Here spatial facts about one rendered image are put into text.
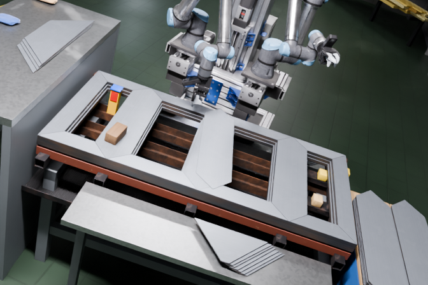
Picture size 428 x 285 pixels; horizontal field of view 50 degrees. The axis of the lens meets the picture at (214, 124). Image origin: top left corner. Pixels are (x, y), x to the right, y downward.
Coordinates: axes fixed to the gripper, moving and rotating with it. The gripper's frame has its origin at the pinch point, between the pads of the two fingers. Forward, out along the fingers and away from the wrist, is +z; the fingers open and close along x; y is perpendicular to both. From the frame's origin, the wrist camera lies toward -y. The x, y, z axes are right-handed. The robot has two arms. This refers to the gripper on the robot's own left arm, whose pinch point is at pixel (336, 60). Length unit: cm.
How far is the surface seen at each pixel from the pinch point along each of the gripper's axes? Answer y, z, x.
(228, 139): 53, -1, 46
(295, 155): 58, 5, 8
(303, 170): 58, 17, 7
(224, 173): 52, 30, 53
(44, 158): 49, 25, 139
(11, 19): 15, -51, 167
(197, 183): 50, 39, 68
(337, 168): 61, 10, -17
